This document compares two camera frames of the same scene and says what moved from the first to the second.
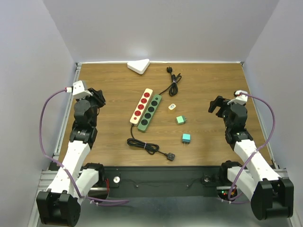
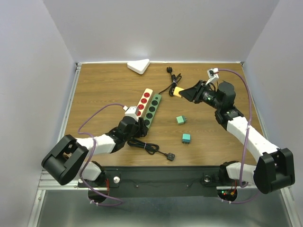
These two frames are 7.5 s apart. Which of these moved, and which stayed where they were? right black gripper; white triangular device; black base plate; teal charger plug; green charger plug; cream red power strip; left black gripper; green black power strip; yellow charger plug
Moved: right black gripper; left black gripper; yellow charger plug
Stayed: teal charger plug; white triangular device; cream red power strip; black base plate; green charger plug; green black power strip
